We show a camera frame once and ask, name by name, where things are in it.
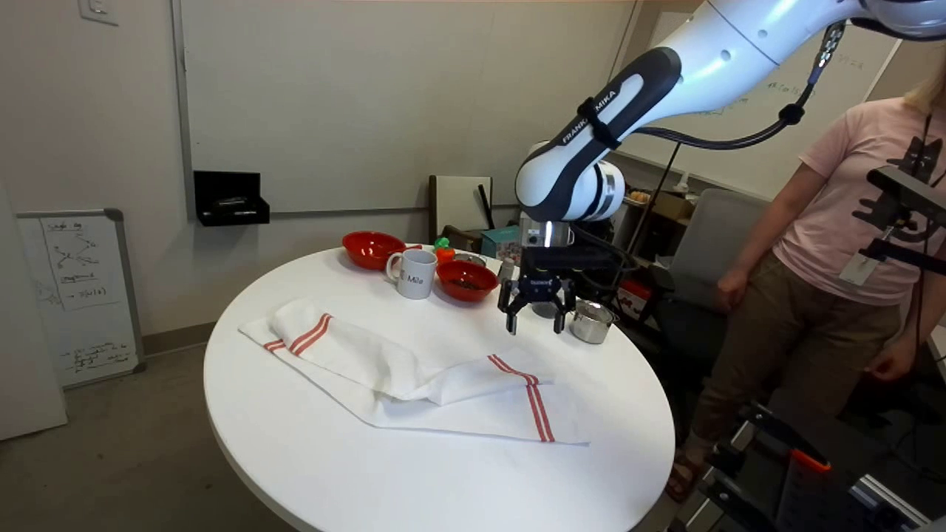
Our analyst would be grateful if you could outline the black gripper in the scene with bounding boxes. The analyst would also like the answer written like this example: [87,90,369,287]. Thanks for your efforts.
[504,245,577,340]

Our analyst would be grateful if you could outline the white towel with red stripes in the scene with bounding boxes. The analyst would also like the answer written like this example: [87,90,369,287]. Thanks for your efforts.
[235,300,592,449]

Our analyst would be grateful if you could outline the person right forearm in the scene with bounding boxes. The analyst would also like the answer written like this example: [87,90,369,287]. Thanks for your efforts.
[721,180,827,291]

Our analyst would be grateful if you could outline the person left forearm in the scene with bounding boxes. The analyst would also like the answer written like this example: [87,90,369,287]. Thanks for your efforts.
[888,278,946,361]

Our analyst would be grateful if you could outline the person right hand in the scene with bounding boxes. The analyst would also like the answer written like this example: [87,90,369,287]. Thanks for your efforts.
[713,265,753,318]

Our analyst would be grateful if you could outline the person left hand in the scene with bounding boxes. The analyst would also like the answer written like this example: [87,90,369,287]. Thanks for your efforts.
[869,334,922,389]

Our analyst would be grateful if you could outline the steel pot with lid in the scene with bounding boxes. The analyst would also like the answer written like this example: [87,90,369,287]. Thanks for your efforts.
[569,296,619,349]

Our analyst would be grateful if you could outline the grey shaker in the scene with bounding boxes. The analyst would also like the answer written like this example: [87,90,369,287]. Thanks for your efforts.
[496,245,524,291]

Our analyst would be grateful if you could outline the teal box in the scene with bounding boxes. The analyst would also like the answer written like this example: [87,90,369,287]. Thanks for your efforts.
[480,226,535,265]

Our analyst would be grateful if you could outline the red bowl with dark beans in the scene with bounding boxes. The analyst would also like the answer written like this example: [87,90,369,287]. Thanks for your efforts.
[434,257,504,304]

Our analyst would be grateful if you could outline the white mug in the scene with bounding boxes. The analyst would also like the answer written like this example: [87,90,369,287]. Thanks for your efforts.
[384,245,441,303]

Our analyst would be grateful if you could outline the white flat box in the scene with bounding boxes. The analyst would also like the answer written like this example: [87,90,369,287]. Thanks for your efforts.
[430,171,496,239]

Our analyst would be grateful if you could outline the cardboard box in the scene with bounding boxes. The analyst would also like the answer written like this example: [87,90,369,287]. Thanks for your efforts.
[623,186,694,226]

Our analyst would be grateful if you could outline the empty red bowl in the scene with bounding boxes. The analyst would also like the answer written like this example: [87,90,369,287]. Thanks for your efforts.
[339,232,409,273]

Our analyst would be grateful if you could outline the grey office chair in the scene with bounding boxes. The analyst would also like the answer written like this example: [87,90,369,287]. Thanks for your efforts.
[666,186,774,304]

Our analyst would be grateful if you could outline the person in pink shirt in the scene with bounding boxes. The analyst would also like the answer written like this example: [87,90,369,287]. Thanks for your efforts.
[668,56,946,507]

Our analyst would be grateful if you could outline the black marker tray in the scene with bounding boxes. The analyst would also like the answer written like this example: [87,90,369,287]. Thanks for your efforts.
[192,168,271,232]

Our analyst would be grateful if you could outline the small leaning whiteboard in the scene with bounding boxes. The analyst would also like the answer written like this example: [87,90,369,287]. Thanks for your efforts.
[11,208,141,390]

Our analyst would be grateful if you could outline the large wall whiteboard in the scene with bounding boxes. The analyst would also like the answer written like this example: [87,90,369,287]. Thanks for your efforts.
[167,0,638,223]

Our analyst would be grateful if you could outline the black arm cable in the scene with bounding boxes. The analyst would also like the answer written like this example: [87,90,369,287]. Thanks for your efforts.
[638,19,852,155]

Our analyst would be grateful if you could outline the black clamp orange handle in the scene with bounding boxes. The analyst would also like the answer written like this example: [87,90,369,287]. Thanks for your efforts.
[777,445,839,498]

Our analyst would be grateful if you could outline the black camera on mount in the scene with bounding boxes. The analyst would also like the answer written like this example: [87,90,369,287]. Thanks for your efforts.
[852,161,946,281]

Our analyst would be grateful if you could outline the aluminium rail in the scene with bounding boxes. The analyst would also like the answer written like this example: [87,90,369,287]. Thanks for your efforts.
[846,470,934,532]

